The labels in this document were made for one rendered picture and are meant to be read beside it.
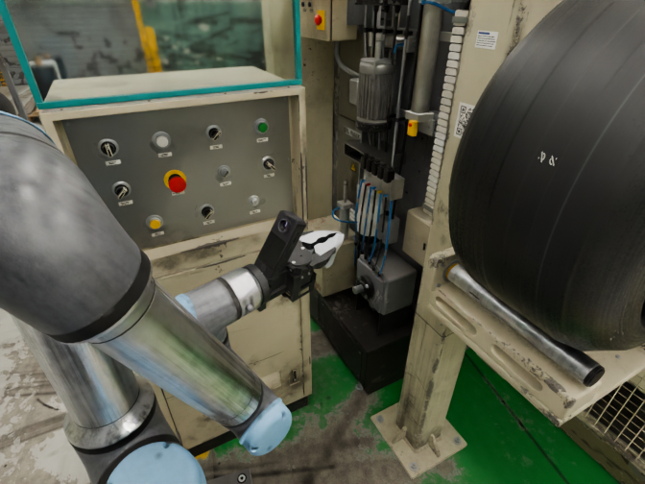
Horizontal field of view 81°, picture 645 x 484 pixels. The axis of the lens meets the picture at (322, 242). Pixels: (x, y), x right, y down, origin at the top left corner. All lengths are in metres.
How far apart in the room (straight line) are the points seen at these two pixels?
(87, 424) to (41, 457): 1.32
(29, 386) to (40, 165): 1.92
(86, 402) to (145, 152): 0.58
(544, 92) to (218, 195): 0.76
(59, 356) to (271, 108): 0.72
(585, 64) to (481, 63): 0.33
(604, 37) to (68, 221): 0.60
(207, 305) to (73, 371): 0.18
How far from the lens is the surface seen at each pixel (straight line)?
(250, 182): 1.05
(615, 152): 0.54
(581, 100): 0.58
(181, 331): 0.40
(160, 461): 0.60
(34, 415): 2.09
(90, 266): 0.32
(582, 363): 0.82
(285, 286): 0.68
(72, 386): 0.56
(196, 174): 1.01
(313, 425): 1.70
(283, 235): 0.61
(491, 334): 0.88
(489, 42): 0.89
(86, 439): 0.64
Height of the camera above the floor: 1.45
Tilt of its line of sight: 33 degrees down
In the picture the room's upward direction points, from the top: straight up
